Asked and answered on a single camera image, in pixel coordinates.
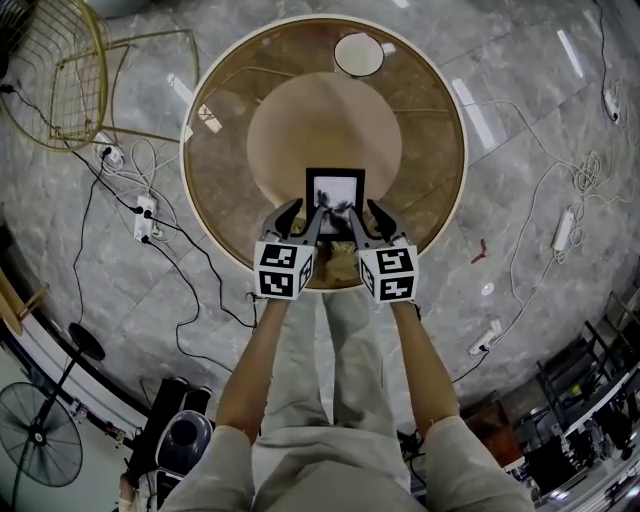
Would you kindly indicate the small white floor disc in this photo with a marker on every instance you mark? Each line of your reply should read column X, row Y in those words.
column 487, row 288

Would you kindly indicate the long white power strip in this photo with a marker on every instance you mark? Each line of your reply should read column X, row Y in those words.
column 562, row 230

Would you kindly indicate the person's tan shoe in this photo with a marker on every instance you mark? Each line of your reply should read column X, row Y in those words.
column 345, row 265

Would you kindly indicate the black metal rack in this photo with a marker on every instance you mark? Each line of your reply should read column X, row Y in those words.
column 595, row 350

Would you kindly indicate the dark brown box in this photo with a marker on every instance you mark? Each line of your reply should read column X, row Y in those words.
column 492, row 425

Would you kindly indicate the small red clip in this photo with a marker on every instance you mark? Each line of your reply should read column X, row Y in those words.
column 482, row 251

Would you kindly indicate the person's beige trousers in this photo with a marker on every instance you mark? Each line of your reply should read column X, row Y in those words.
column 350, row 350

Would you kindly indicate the white round dish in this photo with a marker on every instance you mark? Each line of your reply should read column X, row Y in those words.
column 359, row 55

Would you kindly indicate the grey canister appliance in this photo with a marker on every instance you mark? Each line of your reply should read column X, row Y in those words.
column 182, row 435

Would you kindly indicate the person's right forearm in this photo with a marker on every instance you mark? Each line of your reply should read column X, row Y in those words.
column 420, row 370

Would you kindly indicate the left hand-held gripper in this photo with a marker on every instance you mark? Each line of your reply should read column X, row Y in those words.
column 280, row 270

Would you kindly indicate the person's beige shirt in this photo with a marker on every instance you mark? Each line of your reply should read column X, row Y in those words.
column 465, row 465

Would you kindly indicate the wooden bench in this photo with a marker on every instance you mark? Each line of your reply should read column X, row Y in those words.
column 20, row 305

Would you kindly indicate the black framed picture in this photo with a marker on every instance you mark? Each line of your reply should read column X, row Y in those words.
column 336, row 192

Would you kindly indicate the round glass side table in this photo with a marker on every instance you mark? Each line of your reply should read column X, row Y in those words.
column 225, row 150

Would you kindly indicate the person's left forearm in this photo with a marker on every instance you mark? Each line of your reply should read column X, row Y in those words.
column 255, row 370

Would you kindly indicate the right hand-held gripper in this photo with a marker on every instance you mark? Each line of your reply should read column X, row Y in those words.
column 392, row 272

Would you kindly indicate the black standing fan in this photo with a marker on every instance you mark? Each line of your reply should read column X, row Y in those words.
column 86, row 342

